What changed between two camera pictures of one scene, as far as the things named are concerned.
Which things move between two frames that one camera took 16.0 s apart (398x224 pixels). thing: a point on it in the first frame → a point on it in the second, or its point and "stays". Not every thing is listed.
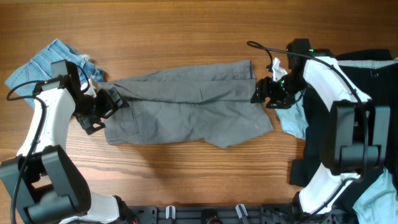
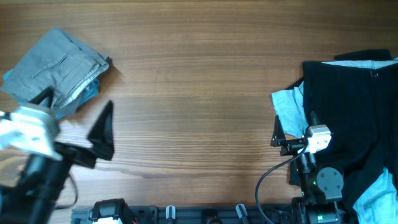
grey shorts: x=199 y=100 → x=60 y=63
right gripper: x=264 y=86 → x=278 y=139
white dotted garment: x=367 y=64 stays
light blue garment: x=294 y=120 stays
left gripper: x=108 y=107 → x=100 y=135
